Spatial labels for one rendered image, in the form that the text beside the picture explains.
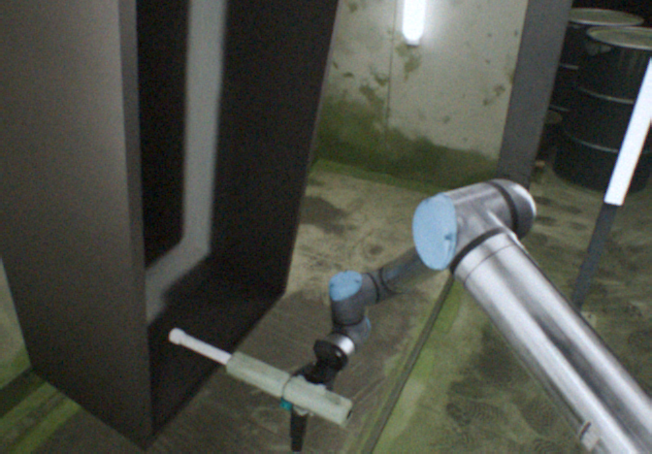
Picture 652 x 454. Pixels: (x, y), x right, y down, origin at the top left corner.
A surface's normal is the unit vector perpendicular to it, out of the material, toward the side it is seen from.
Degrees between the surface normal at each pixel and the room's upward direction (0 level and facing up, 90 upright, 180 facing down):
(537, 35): 90
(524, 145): 90
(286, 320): 0
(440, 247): 88
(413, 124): 90
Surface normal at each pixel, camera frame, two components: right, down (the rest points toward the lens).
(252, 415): 0.00, -0.85
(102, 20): -0.45, 0.46
